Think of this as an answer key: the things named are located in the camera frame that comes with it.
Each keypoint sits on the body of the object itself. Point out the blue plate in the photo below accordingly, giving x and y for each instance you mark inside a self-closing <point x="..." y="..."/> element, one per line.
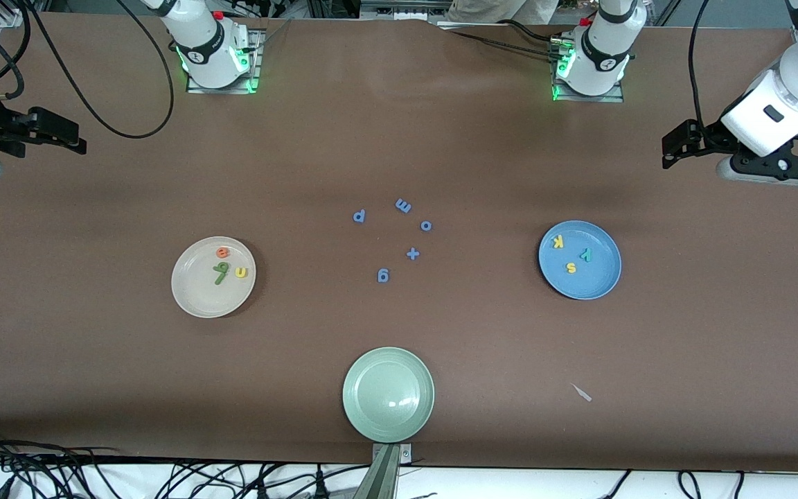
<point x="596" y="281"/>

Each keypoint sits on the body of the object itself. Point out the beige plate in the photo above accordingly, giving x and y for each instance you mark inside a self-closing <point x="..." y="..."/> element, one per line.
<point x="198" y="294"/>

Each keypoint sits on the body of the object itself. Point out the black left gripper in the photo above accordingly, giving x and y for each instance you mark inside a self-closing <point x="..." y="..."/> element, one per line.
<point x="710" y="138"/>

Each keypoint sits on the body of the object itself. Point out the green foam letter p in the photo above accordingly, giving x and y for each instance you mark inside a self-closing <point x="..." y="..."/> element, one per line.
<point x="217" y="267"/>

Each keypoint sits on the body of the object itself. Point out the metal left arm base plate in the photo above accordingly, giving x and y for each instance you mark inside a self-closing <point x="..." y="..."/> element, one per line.
<point x="614" y="97"/>

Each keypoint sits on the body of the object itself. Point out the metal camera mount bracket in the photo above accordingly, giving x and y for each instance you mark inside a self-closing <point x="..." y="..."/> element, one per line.
<point x="386" y="478"/>

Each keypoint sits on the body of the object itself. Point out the small white paper scrap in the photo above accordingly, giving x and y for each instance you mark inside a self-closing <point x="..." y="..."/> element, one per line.
<point x="581" y="392"/>

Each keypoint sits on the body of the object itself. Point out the pale green plate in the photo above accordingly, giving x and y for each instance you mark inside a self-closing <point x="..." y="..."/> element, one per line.
<point x="388" y="395"/>

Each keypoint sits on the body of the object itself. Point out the blue foam letter p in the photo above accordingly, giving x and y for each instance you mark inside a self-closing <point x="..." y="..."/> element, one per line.
<point x="357" y="217"/>

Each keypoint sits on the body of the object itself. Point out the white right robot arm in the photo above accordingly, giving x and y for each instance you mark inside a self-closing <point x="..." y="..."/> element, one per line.
<point x="205" y="41"/>

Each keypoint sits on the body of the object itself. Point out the blue foam letter m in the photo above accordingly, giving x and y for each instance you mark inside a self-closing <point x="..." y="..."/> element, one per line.
<point x="403" y="206"/>

